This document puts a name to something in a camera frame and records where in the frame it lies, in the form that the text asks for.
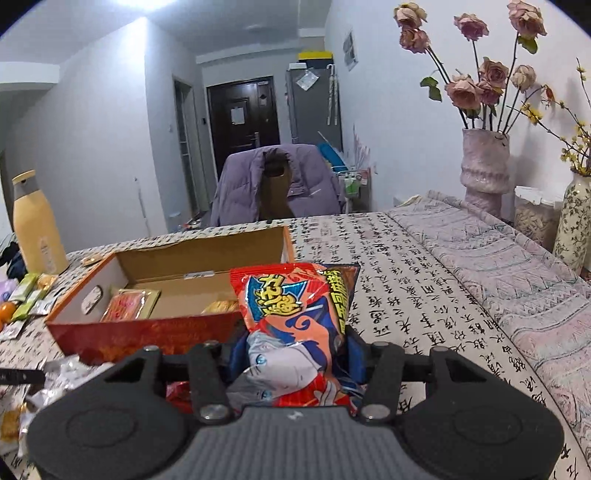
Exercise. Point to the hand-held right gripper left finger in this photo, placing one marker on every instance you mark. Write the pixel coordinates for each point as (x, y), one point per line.
(233, 360)

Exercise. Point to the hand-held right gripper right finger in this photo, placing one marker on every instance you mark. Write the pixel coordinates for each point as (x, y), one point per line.
(358, 360)

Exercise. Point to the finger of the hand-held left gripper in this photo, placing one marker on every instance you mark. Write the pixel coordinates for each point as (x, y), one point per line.
(23, 376)

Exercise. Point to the pile of snack wrappers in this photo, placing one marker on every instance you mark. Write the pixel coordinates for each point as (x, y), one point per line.
(60, 374)

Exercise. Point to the red snack bag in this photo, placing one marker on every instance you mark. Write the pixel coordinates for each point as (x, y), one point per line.
(295, 314)

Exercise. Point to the red orange cardboard box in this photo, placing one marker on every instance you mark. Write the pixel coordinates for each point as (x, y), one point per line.
(138, 334)

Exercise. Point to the white snack packet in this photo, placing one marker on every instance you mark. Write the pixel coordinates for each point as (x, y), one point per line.
(11, 330)
(45, 306)

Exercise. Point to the yellow cracker packet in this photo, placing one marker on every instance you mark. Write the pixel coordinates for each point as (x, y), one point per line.
(221, 307)
(47, 281)

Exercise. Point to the orange tangerine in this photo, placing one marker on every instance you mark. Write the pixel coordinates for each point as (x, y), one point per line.
(4, 316)

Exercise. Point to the green snack packet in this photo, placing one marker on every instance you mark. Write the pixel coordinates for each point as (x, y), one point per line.
(30, 305)
(25, 286)

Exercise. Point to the calligraphy print tablecloth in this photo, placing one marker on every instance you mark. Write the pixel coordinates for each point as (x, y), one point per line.
(392, 286)

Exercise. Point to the purple tissue pack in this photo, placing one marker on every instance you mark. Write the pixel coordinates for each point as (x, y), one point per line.
(9, 290)

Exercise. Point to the red yellow snack packet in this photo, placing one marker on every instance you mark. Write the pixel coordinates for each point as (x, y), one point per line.
(129, 307)

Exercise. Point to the dark cloth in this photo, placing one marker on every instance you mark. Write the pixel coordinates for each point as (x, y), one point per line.
(11, 258)

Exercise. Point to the small cracker packet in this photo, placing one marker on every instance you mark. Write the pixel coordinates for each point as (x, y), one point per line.
(91, 261)

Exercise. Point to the yellow bottle with grey cap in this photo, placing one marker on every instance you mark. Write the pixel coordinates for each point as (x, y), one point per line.
(39, 230)

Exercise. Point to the pink grey patterned blanket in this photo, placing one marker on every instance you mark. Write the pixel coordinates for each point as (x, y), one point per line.
(508, 286)

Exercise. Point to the brown wooden chair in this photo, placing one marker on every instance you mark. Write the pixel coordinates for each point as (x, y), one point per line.
(277, 194)

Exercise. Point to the purple padded jacket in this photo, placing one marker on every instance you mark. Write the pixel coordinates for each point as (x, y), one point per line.
(240, 184)

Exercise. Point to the blue plastic item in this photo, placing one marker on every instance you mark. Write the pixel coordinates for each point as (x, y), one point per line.
(330, 157)

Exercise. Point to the pink paper decoration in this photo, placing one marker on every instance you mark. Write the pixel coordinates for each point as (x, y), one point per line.
(364, 150)

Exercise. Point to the dark entrance door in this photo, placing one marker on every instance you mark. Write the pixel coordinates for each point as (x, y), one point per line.
(251, 147)

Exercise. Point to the white interior door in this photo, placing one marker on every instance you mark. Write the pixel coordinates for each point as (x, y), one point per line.
(184, 147)

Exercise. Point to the pink ribbed vase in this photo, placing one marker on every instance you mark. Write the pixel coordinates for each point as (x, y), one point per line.
(485, 170)

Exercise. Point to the white paper note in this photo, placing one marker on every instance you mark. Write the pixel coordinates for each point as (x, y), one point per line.
(237, 115)

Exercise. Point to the grey refrigerator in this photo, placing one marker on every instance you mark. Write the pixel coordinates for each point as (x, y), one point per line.
(309, 120)

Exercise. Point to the floral patterned vase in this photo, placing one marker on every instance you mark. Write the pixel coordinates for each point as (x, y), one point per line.
(572, 221)

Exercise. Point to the white folded umbrella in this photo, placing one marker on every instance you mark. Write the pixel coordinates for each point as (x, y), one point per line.
(331, 97)

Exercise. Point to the clear plastic bag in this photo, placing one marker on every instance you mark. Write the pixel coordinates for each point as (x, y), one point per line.
(307, 79)

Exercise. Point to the bunch of dried pink roses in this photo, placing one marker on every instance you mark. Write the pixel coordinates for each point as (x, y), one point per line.
(461, 92)

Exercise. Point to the yellow box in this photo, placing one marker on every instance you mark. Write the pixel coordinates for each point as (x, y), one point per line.
(315, 56)

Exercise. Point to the yellow flower branches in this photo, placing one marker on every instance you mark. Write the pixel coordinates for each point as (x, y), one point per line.
(575, 138)

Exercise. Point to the wall picture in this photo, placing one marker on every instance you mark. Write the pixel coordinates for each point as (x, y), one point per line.
(351, 50)

